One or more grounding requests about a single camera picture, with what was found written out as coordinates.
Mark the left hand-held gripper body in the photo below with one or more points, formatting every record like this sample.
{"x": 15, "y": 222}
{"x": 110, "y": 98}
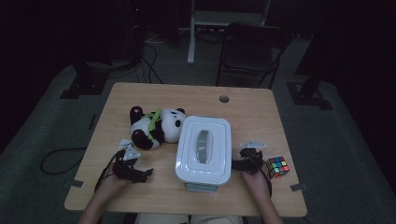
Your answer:
{"x": 124, "y": 171}

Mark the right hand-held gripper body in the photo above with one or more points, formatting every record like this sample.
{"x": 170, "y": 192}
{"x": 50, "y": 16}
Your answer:
{"x": 252, "y": 161}

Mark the colourful puzzle cube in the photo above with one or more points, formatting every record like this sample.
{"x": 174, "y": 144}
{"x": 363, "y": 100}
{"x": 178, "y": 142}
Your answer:
{"x": 278, "y": 167}

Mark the white storage box lid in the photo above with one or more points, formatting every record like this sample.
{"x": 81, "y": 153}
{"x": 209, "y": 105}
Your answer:
{"x": 190, "y": 168}

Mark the stainless steel pot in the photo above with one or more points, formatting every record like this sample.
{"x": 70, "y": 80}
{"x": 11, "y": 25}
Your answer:
{"x": 202, "y": 187}

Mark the panda plush toy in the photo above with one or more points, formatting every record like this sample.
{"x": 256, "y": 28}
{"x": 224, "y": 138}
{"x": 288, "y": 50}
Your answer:
{"x": 169, "y": 127}

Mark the person's left hand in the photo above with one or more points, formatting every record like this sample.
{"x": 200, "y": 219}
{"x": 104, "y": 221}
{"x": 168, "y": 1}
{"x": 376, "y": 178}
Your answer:
{"x": 113, "y": 185}

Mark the person's right hand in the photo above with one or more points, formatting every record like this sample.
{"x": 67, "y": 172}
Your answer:
{"x": 257, "y": 185}

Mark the person's legs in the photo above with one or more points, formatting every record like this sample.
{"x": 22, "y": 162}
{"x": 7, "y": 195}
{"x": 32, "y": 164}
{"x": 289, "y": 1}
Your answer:
{"x": 162, "y": 219}

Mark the grey tape piece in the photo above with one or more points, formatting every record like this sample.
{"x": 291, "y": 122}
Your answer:
{"x": 298, "y": 187}

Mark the small black strip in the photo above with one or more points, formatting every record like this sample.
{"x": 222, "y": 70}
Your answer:
{"x": 92, "y": 122}

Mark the black stand with flat base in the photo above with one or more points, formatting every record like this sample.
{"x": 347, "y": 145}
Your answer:
{"x": 85, "y": 84}
{"x": 308, "y": 93}

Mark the black folding chair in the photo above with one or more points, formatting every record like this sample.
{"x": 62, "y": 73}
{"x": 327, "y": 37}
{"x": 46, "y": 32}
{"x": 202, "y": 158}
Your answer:
{"x": 249, "y": 56}

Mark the round grey stand base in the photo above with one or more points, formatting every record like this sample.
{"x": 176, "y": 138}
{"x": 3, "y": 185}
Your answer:
{"x": 124, "y": 64}

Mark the dark computer tower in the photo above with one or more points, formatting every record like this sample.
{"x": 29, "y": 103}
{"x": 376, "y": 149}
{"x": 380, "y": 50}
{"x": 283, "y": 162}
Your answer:
{"x": 135, "y": 31}

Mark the white desk frame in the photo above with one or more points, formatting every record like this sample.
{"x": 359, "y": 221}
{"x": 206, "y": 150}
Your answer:
{"x": 191, "y": 37}

